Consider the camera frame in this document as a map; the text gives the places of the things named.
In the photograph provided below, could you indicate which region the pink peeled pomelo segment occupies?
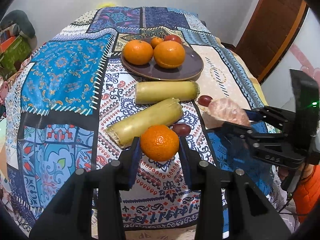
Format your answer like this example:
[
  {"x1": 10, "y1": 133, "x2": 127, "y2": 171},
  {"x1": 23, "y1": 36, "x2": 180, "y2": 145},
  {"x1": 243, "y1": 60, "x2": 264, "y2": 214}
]
[{"x1": 202, "y1": 98, "x2": 250, "y2": 129}]

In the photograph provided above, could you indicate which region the white wardrobe sliding door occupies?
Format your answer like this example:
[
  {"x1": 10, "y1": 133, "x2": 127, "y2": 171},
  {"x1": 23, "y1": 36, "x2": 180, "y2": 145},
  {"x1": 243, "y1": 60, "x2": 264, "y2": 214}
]
[{"x1": 261, "y1": 9, "x2": 319, "y2": 111}]

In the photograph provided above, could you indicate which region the yellow curved headboard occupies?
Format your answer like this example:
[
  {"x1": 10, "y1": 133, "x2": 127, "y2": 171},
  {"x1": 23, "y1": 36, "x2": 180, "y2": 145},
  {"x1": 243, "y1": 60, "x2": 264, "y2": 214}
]
[{"x1": 97, "y1": 2, "x2": 116, "y2": 9}]

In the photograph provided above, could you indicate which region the left orange on plate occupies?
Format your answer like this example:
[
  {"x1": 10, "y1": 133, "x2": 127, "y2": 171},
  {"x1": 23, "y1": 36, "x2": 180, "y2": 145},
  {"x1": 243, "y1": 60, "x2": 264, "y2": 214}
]
[{"x1": 122, "y1": 40, "x2": 153, "y2": 66}]

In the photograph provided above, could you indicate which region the dark red grape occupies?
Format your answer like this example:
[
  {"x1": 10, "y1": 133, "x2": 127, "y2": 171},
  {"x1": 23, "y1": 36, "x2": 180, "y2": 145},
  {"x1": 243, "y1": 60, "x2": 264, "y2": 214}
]
[
  {"x1": 197, "y1": 95, "x2": 213, "y2": 107},
  {"x1": 172, "y1": 124, "x2": 191, "y2": 137}
]

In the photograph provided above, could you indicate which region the large orange on plate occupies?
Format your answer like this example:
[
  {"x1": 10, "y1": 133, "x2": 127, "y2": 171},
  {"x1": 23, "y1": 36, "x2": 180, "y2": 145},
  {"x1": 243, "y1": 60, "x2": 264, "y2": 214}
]
[{"x1": 153, "y1": 41, "x2": 185, "y2": 69}]

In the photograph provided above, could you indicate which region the small orange at plate back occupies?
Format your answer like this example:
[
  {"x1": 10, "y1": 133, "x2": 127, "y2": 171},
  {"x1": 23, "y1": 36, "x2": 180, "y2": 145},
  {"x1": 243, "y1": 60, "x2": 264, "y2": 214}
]
[{"x1": 150, "y1": 37, "x2": 164, "y2": 49}]

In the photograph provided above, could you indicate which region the red tomato on plate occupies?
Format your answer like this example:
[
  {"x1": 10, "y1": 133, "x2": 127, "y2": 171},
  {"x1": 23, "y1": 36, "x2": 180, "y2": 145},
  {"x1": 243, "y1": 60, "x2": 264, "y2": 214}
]
[{"x1": 163, "y1": 34, "x2": 182, "y2": 44}]

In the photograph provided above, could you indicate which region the dark purple round plate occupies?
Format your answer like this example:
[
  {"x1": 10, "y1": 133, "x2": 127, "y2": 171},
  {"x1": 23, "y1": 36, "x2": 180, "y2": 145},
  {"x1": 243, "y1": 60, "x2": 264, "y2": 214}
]
[{"x1": 121, "y1": 38, "x2": 204, "y2": 81}]

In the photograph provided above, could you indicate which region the blue patchwork tablecloth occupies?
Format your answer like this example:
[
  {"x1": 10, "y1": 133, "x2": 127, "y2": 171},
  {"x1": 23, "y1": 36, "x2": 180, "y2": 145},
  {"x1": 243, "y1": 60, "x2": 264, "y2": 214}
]
[{"x1": 5, "y1": 7, "x2": 267, "y2": 236}]

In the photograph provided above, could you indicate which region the grey plush toy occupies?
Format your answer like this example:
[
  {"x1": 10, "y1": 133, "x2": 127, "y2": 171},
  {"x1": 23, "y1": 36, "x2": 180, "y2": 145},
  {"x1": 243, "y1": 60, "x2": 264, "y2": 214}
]
[{"x1": 1, "y1": 10, "x2": 35, "y2": 38}]

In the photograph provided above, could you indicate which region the brown wooden door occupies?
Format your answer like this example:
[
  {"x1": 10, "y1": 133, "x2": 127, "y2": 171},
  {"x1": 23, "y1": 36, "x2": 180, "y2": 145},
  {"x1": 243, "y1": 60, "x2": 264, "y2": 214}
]
[{"x1": 236, "y1": 0, "x2": 309, "y2": 83}]

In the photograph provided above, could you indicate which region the green box with clutter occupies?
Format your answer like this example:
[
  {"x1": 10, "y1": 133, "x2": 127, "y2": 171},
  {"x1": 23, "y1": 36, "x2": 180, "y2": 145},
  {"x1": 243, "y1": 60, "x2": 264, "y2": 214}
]
[{"x1": 1, "y1": 28, "x2": 31, "y2": 81}]

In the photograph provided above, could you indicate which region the small orange mandarin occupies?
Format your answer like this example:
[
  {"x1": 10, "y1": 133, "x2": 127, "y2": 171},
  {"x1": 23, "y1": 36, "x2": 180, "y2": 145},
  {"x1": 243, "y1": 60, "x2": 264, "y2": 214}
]
[{"x1": 140, "y1": 125, "x2": 180, "y2": 162}]

